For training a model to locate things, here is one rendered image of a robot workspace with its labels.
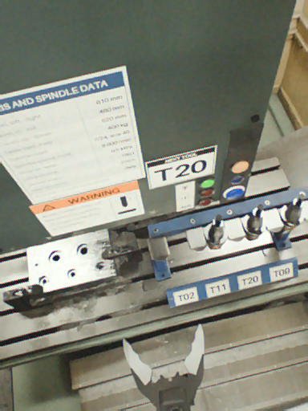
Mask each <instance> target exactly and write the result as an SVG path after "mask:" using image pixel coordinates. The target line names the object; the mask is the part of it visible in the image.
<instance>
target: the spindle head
mask: <svg viewBox="0 0 308 411"><path fill-rule="evenodd" d="M296 1H297V0H0V96H1V95H5V94H8V93H12V92H19V91H22V90H26V89H30V88H33V87H41V86H44V85H47V84H48V83H55V82H59V81H62V80H65V79H73V78H76V77H80V76H84V75H90V74H94V73H98V72H101V71H107V70H111V69H116V68H119V67H125V69H126V74H127V78H128V82H129V87H130V92H131V97H132V106H133V110H134V115H135V119H136V128H137V133H138V137H139V143H140V151H141V156H142V161H143V166H144V174H145V177H141V178H137V179H134V181H137V182H138V186H139V190H140V196H141V201H142V205H143V209H144V214H138V215H135V216H131V217H127V218H124V219H121V220H118V221H114V222H108V223H104V224H101V225H97V226H91V227H87V228H83V229H80V230H74V231H70V232H66V233H63V234H57V235H54V237H53V235H51V234H50V232H49V231H48V230H47V228H46V227H45V226H44V225H43V224H42V223H41V222H40V220H39V219H38V217H37V215H36V214H35V213H34V212H33V211H32V210H31V209H30V207H29V206H36V205H39V204H43V203H46V202H49V201H45V202H42V203H38V204H34V205H33V204H32V202H31V201H30V199H29V198H28V196H27V195H26V194H25V192H24V191H23V190H22V188H21V187H20V186H19V184H18V183H17V181H15V180H14V178H13V177H12V176H11V174H10V173H9V171H8V170H7V169H6V167H5V166H4V165H3V163H2V162H1V160H0V255H4V254H6V253H10V252H13V251H16V250H23V249H26V248H30V247H33V246H40V245H43V244H47V243H50V242H57V241H60V240H64V239H67V238H73V237H74V236H77V235H81V234H86V233H91V232H94V231H97V230H104V229H107V228H112V227H115V226H121V225H124V224H128V223H132V222H138V221H141V220H144V219H148V218H151V217H155V216H158V215H161V214H168V213H171V212H175V211H176V185H182V184H185V183H189V182H193V181H195V192H194V207H195V206H198V204H197V203H198V202H199V200H201V199H202V197H199V196H198V193H199V192H200V191H201V190H202V189H204V188H201V187H199V182H200V181H201V180H203V178H205V177H215V178H216V183H215V184H214V185H213V186H211V187H209V188H214V190H215V192H214V194H213V195H211V196H210V197H212V198H213V202H215V201H220V195H221V185H222V178H223V173H224V168H225V163H226V157H227V151H228V146H229V135H230V131H233V130H236V129H239V128H247V127H250V126H254V125H257V124H264V123H265V117H266V113H267V110H268V107H269V104H270V97H271V95H272V91H273V88H274V82H275V79H276V75H277V73H278V67H279V63H281V60H282V54H283V51H284V48H285V44H286V39H287V35H288V32H289V29H290V23H291V20H292V17H293V13H294V8H295V4H296ZM213 145H217V151H216V159H215V166H214V173H211V174H208V175H204V176H200V177H194V178H191V180H187V181H181V182H177V183H174V184H171V185H163V186H160V187H156V188H153V189H150V186H149V181H148V177H147V172H146V167H145V162H147V161H154V160H155V159H158V158H161V157H168V156H171V155H175V154H178V153H185V152H189V151H193V150H196V149H202V148H205V147H209V146H213ZM128 182H132V181H127V182H124V183H128ZM124 183H119V184H116V185H121V184H124ZM112 186H115V185H110V186H106V187H103V188H99V189H104V188H107V187H112ZM94 190H98V189H93V190H90V191H86V192H91V191H94ZM86 192H82V193H86ZM77 194H81V193H76V194H72V195H68V196H65V197H70V196H74V195H77ZM63 198H64V197H59V199H55V200H51V201H57V200H60V199H63Z"/></svg>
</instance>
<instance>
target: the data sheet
mask: <svg viewBox="0 0 308 411"><path fill-rule="evenodd" d="M0 160H1V162H2V163H3V165H4V166H5V167H6V169H7V170H8V171H9V173H10V174H11V176H12V177H13V178H14V180H15V181H17V183H18V184H19V186H20V187H21V188H22V190H23V191H24V192H25V194H26V195H27V196H28V198H29V199H30V201H31V202H32V204H33V205H34V204H38V203H42V202H45V201H51V200H55V199H59V197H65V196H68V195H72V194H76V193H82V192H86V191H90V190H93V189H99V188H103V187H106V186H110V185H116V184H119V183H124V182H127V181H134V179H137V178H141V177H145V174H144V166H143V161H142V156H141V151H140V143H139V137H138V133H137V128H136V119H135V115H134V110H133V106H132V97H131V92H130V87H129V82H128V78H127V74H126V69H125V67H119V68H116V69H111V70H107V71H101V72H98V73H94V74H90V75H84V76H80V77H76V78H73V79H65V80H62V81H59V82H55V83H48V84H47V85H44V86H41V87H33V88H30V89H26V90H22V91H19V92H12V93H8V94H5V95H1V96H0Z"/></svg>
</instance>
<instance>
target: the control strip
mask: <svg viewBox="0 0 308 411"><path fill-rule="evenodd" d="M264 126H265V124H257V125H254V126H250V127H247V128H239V129H236V130H233V131H230V136H229V147H228V152H227V157H226V163H225V168H224V173H223V178H222V185H221V195H220V201H219V204H221V203H225V202H230V201H236V200H239V199H242V198H243V197H245V194H246V190H247V187H248V184H249V178H250V175H251V172H252V168H253V163H254V159H255V156H256V153H257V148H258V145H259V141H260V137H261V132H263V128H264ZM240 162H248V164H249V167H248V169H247V170H244V171H243V172H240V173H235V172H233V171H232V167H233V166H234V165H235V164H237V163H240ZM235 177H242V178H243V180H242V182H240V183H239V184H236V185H233V184H231V181H232V180H233V179H234V178H235ZM205 181H214V183H213V185H214V184H215V183H216V178H215V177H205V178H203V180H201V181H200V182H199V187H201V188H204V187H202V186H201V185H202V183H204V182H205ZM213 185H211V186H213ZM211 186H209V187H211ZM209 187H207V188H204V189H202V190H201V191H200V192H199V193H198V196H199V197H202V196H201V194H202V193H203V192H204V191H208V190H212V191H213V193H212V194H211V195H213V194H214V192H215V190H214V188H209ZM236 188H241V189H243V194H242V195H241V196H240V197H237V199H234V200H229V199H227V197H226V194H227V193H228V192H229V191H230V190H232V189H236ZM211 195H210V196H211ZM210 196H208V197H202V199H201V200H199V202H198V203H197V204H198V205H199V206H200V207H204V206H201V203H202V202H203V201H208V200H210V201H212V203H213V198H212V197H210ZM212 203H211V204H212ZM211 204H210V205H211Z"/></svg>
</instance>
